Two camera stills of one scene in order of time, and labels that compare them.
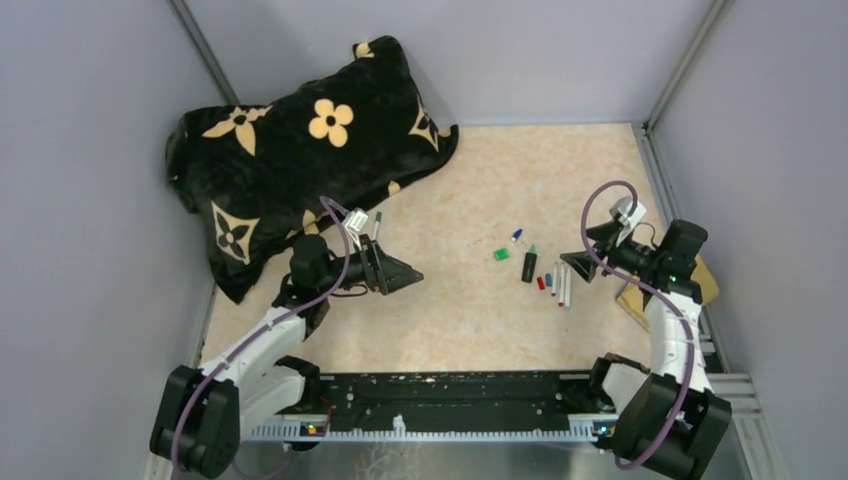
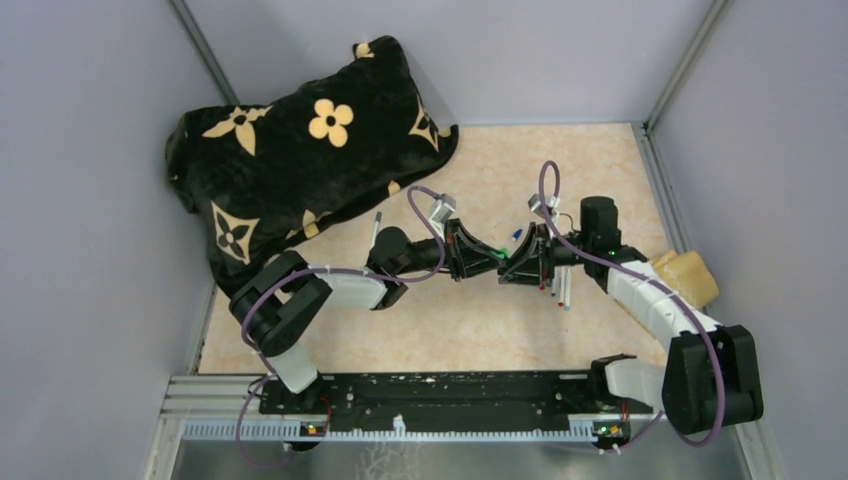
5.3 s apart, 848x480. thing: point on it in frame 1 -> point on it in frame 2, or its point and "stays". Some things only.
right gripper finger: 582,262 -> 527,271
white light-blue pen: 567,304 stays
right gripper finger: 606,233 -> 534,245
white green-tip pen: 377,225 stays
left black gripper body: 373,264 -> 454,249
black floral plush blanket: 254,173 stays
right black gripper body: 630,257 -> 554,256
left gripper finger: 393,273 -> 473,263
